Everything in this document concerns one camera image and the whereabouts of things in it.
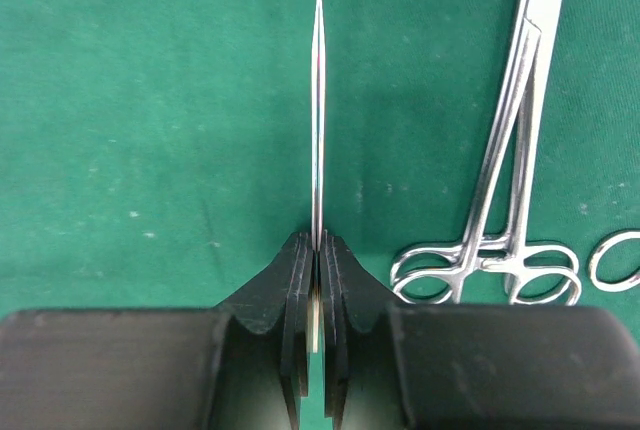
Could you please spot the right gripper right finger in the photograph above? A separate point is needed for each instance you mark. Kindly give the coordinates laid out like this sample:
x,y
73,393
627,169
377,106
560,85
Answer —
x,y
392,365

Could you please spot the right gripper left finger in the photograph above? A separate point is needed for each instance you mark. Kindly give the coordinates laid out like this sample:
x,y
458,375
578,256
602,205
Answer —
x,y
241,364

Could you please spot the silver curved hemostat forceps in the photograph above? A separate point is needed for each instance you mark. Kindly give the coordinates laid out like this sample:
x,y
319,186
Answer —
x,y
516,124

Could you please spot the silver tweezers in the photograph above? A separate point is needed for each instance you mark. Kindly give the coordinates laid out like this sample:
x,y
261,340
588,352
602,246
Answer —
x,y
318,117

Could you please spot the silver straight hemostat forceps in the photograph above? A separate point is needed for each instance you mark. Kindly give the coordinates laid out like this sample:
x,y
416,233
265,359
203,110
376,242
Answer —
x,y
613,265

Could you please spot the green surgical cloth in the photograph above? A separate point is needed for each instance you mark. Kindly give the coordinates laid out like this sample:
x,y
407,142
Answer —
x,y
157,153

